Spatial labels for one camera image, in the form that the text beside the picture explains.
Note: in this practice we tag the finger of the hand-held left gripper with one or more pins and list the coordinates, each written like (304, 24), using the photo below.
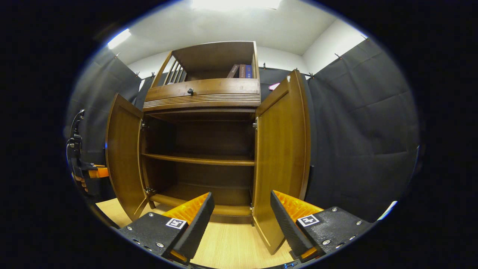
(99, 172)

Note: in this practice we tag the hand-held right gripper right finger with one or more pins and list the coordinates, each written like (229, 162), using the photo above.
(287, 228)

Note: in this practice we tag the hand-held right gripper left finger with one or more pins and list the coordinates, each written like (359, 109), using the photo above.
(198, 228)

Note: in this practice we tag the wooden cabinet door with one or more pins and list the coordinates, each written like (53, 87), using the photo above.
(282, 149)
(125, 157)

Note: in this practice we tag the wooden double-door shoe cabinet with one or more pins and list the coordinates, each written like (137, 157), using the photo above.
(216, 56)

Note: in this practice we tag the wooden inner cabinet shelf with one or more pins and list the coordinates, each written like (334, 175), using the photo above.
(201, 160)

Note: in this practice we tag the wooden cabinet drawer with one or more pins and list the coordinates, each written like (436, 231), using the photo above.
(224, 89)

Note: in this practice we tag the small ceiling light panel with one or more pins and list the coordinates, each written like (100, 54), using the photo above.
(119, 38)

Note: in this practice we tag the black backdrop cloth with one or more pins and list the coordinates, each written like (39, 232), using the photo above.
(358, 130)

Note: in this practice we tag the brown book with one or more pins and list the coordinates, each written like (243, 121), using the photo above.
(233, 71)

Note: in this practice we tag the blue book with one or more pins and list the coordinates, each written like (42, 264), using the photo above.
(249, 71)

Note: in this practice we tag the dark red book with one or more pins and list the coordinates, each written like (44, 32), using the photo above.
(242, 71)

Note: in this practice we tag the large ceiling light panel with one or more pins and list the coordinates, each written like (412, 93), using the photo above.
(235, 3)

